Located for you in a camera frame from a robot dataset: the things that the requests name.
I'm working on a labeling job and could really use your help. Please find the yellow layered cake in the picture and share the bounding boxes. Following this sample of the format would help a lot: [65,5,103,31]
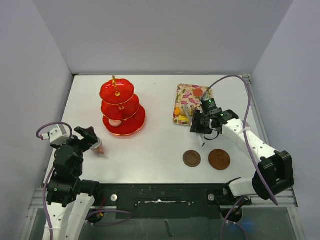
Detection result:
[177,115,190,125]

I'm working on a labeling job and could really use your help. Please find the dark wooden coaster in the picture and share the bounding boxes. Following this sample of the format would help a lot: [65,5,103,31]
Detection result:
[182,150,201,168]

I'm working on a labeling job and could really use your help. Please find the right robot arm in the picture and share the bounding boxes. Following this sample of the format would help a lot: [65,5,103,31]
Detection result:
[190,98,294,205]

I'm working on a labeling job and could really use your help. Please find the red three-tier cake stand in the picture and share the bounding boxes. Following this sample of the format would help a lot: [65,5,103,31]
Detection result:
[99,76,146,136]

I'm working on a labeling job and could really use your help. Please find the black base frame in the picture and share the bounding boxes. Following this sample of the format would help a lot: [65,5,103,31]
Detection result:
[86,183,252,224]

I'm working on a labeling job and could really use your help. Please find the orange cookie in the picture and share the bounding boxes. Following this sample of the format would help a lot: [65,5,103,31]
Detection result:
[174,107,181,117]

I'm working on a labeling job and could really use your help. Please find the metal tongs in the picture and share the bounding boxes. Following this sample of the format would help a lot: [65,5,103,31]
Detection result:
[183,103,206,147]

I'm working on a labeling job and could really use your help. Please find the brown saucer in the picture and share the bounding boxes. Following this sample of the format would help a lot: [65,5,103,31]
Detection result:
[208,149,231,171]

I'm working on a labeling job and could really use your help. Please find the floral serving tray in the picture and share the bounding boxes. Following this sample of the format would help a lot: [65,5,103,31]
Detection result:
[172,83,208,126]

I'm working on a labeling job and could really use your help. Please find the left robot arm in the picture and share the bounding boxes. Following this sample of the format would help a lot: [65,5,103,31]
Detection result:
[36,122,102,240]

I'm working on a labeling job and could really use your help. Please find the white frosted donut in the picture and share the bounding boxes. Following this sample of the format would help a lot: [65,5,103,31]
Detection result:
[108,119,122,128]

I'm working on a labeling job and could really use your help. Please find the brown bread roll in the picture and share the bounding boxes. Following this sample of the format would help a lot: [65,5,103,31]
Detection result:
[180,108,192,117]

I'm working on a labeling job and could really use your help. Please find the pink handled white cup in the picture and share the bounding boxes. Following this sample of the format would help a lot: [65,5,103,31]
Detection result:
[90,138,105,155]

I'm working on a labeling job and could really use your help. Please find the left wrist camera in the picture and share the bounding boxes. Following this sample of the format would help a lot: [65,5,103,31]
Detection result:
[40,124,70,146]

